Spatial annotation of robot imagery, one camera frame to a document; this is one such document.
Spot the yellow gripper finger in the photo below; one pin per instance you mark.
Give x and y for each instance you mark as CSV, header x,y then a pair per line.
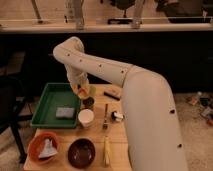
x,y
74,88
86,89

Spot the orange-yellow apple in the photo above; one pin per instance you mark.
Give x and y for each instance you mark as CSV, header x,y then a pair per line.
x,y
81,92

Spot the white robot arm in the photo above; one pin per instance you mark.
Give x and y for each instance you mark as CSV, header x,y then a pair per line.
x,y
151,120

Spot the white paper cup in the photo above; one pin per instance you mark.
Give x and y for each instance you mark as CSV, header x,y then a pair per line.
x,y
86,117

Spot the small dark tin can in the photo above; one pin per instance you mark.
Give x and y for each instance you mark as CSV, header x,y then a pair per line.
x,y
88,103

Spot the green plastic tray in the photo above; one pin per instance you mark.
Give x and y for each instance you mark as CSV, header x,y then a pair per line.
x,y
54,96

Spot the grey sponge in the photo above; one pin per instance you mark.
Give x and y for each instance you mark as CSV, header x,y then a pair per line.
x,y
65,112

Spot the black office chair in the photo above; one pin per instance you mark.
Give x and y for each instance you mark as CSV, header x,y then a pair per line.
x,y
10,110

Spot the dark brown bowl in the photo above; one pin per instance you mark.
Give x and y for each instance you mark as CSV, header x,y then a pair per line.
x,y
81,153

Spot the white crumpled cloth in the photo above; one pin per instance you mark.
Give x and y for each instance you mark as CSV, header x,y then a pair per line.
x,y
48,150

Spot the orange plastic bowl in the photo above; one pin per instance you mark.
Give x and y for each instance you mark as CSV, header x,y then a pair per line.
x,y
36,145

